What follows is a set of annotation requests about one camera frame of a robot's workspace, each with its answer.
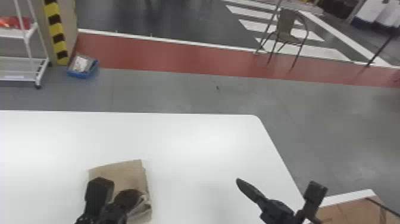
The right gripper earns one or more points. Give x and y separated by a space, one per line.
278 212

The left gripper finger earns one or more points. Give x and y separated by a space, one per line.
125 200

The beige towel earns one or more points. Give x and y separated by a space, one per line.
125 175

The blue tray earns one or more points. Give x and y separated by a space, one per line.
82 66

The white shelf trolley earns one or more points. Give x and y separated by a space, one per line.
33 69

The grey chair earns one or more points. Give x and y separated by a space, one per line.
286 26

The red snack packet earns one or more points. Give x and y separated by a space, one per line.
14 22

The yellow black striped post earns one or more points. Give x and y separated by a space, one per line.
57 31

